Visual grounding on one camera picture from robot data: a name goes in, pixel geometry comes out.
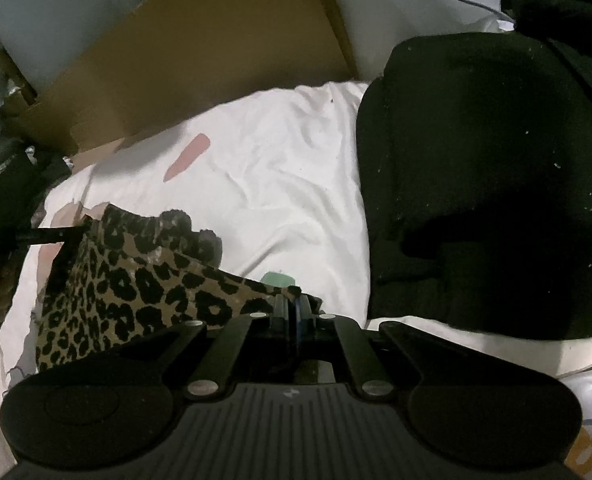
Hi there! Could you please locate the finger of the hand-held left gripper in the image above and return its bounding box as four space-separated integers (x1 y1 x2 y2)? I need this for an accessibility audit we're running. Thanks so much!
18 225 92 247

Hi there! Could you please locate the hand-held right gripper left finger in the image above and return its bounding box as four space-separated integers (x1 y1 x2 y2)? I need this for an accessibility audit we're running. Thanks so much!
96 292 291 402

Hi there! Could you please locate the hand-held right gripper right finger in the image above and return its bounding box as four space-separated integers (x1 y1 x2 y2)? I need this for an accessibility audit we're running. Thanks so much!
295 292 482 402

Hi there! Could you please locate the leopard print garment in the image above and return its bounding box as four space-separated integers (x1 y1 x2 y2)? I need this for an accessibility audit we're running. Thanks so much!
35 203 324 373

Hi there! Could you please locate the dark clothes pile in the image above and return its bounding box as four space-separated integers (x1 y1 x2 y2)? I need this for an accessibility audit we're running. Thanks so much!
0 135 73 233

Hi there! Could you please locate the white printed bedsheet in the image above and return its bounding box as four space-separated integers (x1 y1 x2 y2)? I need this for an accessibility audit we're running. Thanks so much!
0 80 592 480

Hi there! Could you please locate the pale grey pillow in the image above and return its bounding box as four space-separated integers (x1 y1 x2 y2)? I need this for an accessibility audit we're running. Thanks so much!
0 0 189 93

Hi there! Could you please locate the black folded cloth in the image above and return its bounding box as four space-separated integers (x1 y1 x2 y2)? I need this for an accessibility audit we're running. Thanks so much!
356 32 592 342

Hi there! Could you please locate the brown cardboard box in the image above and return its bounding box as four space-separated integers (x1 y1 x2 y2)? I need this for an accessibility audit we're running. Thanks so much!
0 0 361 170

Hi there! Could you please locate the white pillow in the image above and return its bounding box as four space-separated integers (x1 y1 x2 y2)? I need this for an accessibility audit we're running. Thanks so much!
318 0 517 83

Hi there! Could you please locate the dark cloth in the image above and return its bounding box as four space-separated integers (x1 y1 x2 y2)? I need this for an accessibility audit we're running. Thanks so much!
496 0 592 68

